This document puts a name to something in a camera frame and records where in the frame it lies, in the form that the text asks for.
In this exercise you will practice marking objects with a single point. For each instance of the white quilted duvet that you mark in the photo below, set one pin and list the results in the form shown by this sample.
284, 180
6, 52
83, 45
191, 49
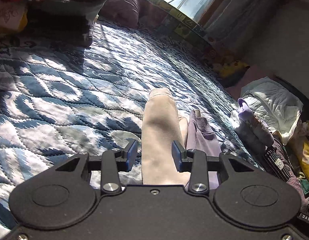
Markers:
275, 105

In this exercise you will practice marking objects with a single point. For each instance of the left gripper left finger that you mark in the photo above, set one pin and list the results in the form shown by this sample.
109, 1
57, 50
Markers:
114, 161

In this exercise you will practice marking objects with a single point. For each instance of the mauve pillow by window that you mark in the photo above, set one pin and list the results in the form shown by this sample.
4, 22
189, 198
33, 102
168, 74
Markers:
123, 12

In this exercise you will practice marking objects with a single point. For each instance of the window with curtains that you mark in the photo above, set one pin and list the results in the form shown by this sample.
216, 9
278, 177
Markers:
232, 23

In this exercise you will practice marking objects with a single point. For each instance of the purple bed sheet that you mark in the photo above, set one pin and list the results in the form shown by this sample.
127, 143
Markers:
293, 180

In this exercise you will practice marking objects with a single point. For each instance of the black white striped folded shirt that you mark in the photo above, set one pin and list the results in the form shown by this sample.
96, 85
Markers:
278, 162

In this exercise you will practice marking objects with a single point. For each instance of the colourful alphabet foam bumper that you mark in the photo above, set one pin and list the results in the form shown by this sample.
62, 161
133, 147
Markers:
165, 19

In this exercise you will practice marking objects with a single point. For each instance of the blue white quilted bedspread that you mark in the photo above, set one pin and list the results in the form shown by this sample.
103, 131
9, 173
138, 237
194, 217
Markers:
57, 100

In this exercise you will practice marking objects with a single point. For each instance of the beige and lilac sweatshirt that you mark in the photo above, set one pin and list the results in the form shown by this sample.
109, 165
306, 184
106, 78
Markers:
161, 126

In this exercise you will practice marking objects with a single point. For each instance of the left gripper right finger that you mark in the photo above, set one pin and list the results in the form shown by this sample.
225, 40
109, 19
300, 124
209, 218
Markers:
195, 162

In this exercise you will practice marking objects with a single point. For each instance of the yellow plush toy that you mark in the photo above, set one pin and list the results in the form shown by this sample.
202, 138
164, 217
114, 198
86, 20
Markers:
228, 69

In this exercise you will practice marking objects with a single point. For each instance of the grey folded clothes pile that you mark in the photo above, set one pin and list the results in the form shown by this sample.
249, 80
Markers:
70, 21

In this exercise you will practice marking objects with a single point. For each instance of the folded floral lilac garment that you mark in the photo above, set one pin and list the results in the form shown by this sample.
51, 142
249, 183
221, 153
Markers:
252, 132

